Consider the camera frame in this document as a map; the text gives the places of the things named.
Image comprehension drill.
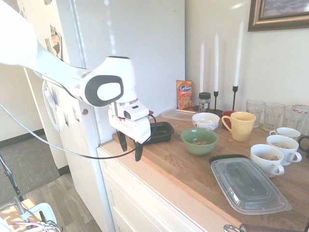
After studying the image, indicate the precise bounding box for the framed wall painting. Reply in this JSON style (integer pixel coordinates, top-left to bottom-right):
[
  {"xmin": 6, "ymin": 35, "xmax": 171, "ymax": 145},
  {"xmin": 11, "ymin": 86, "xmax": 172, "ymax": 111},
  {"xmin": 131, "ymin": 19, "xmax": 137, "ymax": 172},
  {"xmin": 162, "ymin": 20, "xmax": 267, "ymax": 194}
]
[{"xmin": 248, "ymin": 0, "xmax": 309, "ymax": 32}]

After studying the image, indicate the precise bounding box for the metal C clamp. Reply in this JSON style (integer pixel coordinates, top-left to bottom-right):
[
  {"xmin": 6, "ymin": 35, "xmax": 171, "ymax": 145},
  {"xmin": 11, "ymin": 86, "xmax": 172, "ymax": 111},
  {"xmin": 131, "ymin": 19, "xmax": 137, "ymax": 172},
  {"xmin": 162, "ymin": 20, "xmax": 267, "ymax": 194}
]
[{"xmin": 13, "ymin": 195, "xmax": 58, "ymax": 225}]

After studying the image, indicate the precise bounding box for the clear plastic container lid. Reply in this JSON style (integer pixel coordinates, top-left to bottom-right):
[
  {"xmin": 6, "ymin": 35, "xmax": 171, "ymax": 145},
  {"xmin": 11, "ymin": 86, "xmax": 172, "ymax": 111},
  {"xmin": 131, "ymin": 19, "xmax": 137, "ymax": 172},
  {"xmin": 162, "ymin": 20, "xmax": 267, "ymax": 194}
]
[
  {"xmin": 161, "ymin": 108, "xmax": 201, "ymax": 121},
  {"xmin": 210, "ymin": 157, "xmax": 292, "ymax": 216}
]

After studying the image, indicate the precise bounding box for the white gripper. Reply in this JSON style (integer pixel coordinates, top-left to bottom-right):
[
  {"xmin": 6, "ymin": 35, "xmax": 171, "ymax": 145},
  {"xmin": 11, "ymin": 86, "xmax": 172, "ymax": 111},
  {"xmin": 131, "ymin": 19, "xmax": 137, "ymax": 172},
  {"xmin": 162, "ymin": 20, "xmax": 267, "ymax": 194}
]
[{"xmin": 108, "ymin": 102, "xmax": 152, "ymax": 162}]

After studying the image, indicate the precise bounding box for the black candle holder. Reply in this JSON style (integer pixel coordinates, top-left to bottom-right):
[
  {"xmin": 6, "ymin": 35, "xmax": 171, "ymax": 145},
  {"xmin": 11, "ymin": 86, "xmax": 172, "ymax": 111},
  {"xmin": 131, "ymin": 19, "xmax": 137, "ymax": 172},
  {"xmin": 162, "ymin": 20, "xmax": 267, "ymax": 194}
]
[
  {"xmin": 209, "ymin": 90, "xmax": 224, "ymax": 117},
  {"xmin": 232, "ymin": 85, "xmax": 239, "ymax": 112}
]

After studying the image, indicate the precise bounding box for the black plastic food container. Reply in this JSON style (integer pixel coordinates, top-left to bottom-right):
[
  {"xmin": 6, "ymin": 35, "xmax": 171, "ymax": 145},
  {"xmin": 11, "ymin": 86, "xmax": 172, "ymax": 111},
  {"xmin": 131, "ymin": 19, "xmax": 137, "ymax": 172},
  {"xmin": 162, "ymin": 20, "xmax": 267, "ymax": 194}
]
[
  {"xmin": 209, "ymin": 154, "xmax": 251, "ymax": 165},
  {"xmin": 143, "ymin": 121, "xmax": 175, "ymax": 145}
]

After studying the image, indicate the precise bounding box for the orange snack bag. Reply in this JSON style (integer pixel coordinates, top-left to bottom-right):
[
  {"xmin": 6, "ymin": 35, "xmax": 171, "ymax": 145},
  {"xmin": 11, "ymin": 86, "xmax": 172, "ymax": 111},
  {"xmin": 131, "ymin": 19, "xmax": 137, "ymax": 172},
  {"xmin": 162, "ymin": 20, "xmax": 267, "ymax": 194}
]
[{"xmin": 176, "ymin": 79, "xmax": 195, "ymax": 110}]

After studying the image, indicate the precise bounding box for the red mug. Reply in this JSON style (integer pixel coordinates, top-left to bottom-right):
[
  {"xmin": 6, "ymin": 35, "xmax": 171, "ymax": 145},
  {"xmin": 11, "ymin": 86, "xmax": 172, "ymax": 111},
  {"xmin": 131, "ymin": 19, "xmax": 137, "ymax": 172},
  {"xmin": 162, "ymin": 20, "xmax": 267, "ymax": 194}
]
[{"xmin": 222, "ymin": 110, "xmax": 238, "ymax": 131}]

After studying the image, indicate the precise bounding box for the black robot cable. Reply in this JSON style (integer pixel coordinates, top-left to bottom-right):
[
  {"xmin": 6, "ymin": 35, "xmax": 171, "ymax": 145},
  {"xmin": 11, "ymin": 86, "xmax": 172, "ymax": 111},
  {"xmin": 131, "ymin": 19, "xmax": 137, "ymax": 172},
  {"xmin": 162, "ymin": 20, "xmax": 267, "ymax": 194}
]
[{"xmin": 0, "ymin": 102, "xmax": 157, "ymax": 160}]

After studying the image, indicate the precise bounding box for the white ceramic cup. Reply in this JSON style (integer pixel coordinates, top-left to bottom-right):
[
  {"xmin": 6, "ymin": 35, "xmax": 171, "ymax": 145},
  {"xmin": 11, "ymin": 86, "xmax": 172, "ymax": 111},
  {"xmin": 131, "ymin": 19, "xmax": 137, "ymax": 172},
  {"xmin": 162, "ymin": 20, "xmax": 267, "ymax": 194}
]
[
  {"xmin": 266, "ymin": 134, "xmax": 303, "ymax": 166},
  {"xmin": 269, "ymin": 127, "xmax": 302, "ymax": 142},
  {"xmin": 250, "ymin": 144, "xmax": 285, "ymax": 178}
]

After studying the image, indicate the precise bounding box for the yellow mug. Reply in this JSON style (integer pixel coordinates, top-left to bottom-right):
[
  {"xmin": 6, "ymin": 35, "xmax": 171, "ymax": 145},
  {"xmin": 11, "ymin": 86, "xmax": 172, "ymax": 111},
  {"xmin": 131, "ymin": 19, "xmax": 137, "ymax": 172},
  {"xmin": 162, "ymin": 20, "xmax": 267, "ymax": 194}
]
[{"xmin": 221, "ymin": 111, "xmax": 257, "ymax": 142}]

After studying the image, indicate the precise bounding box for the tall white taper candle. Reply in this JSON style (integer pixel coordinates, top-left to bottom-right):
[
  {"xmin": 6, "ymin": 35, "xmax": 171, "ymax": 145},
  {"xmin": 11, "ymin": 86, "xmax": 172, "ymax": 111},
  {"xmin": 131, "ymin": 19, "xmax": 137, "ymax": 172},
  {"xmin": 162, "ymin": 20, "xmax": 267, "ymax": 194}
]
[{"xmin": 233, "ymin": 20, "xmax": 244, "ymax": 87}]

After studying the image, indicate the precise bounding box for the green ceramic bowl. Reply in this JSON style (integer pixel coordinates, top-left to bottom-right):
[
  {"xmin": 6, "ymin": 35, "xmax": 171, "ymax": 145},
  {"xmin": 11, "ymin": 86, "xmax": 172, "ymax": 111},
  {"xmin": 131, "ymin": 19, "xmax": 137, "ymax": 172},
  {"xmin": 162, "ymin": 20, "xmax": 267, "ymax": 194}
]
[{"xmin": 180, "ymin": 127, "xmax": 219, "ymax": 156}]

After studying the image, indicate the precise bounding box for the dark handle with metal ring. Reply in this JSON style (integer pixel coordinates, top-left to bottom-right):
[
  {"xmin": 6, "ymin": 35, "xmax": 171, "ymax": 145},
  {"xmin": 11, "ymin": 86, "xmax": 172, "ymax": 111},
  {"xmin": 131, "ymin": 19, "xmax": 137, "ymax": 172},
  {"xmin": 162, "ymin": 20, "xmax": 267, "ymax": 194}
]
[{"xmin": 223, "ymin": 223, "xmax": 309, "ymax": 232}]

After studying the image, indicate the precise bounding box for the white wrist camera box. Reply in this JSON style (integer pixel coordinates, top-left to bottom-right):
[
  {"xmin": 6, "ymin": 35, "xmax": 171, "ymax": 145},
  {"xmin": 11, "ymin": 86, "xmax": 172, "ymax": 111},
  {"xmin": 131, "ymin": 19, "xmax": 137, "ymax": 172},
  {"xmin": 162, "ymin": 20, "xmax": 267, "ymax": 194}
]
[{"xmin": 122, "ymin": 101, "xmax": 150, "ymax": 121}]

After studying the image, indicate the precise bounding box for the glass jar red checked lid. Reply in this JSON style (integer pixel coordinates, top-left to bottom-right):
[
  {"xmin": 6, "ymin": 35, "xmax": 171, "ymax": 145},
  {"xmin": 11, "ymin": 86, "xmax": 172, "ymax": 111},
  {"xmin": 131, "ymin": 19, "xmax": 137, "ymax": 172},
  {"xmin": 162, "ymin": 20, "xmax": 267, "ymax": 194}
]
[{"xmin": 291, "ymin": 104, "xmax": 309, "ymax": 136}]

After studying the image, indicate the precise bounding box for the large fridge photo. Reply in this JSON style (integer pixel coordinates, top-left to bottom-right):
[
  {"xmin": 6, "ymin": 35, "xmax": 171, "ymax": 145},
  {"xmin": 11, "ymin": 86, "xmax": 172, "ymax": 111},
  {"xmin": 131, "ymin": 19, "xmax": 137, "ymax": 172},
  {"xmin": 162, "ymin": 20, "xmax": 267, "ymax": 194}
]
[{"xmin": 49, "ymin": 23, "xmax": 63, "ymax": 60}]

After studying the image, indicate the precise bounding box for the white drawer cabinet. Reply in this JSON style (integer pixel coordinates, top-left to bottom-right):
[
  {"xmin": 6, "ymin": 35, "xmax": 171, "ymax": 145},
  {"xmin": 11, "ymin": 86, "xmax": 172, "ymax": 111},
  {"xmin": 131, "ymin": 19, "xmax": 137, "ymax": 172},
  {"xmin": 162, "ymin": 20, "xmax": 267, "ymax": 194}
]
[{"xmin": 96, "ymin": 145, "xmax": 230, "ymax": 232}]

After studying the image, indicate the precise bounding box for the black stand pole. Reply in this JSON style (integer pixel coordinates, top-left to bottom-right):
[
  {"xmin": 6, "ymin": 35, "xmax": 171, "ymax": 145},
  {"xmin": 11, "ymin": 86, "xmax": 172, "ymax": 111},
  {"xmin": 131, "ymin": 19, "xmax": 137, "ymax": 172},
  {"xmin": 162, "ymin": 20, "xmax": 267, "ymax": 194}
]
[{"xmin": 0, "ymin": 153, "xmax": 25, "ymax": 203}]

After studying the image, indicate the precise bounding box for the short white taper candle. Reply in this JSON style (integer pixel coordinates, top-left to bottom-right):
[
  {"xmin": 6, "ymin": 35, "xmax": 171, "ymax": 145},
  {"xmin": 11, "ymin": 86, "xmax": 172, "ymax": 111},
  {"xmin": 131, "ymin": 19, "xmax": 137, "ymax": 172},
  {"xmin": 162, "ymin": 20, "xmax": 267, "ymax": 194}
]
[{"xmin": 199, "ymin": 43, "xmax": 205, "ymax": 94}]

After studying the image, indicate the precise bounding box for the white patterned bowl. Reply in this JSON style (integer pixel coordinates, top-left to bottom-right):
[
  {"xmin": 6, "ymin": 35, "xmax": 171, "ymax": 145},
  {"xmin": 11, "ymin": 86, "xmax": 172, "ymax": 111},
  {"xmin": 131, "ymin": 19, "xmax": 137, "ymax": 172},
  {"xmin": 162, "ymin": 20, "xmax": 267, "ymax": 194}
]
[{"xmin": 192, "ymin": 112, "xmax": 221, "ymax": 131}]

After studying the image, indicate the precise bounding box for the medium white taper candle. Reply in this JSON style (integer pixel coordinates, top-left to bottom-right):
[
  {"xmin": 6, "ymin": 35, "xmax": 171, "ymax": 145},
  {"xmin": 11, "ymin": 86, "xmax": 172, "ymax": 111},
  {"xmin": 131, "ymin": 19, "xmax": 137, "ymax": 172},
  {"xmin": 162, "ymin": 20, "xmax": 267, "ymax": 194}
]
[{"xmin": 214, "ymin": 33, "xmax": 220, "ymax": 92}]

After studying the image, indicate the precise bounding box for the glass jar dark lid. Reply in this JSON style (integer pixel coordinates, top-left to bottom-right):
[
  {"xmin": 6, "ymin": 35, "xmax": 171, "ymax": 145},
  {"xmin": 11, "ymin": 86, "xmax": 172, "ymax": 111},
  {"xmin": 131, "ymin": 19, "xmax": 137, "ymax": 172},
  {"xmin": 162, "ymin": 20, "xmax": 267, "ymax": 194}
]
[{"xmin": 198, "ymin": 92, "xmax": 211, "ymax": 113}]

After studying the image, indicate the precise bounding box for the clear glass tumbler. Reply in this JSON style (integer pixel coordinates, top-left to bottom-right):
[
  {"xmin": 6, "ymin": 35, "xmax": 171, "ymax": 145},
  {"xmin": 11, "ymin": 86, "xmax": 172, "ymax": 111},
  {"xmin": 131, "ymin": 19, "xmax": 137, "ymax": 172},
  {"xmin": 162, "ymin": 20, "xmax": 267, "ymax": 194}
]
[
  {"xmin": 262, "ymin": 101, "xmax": 285, "ymax": 132},
  {"xmin": 282, "ymin": 105, "xmax": 300, "ymax": 131},
  {"xmin": 246, "ymin": 99, "xmax": 266, "ymax": 128}
]

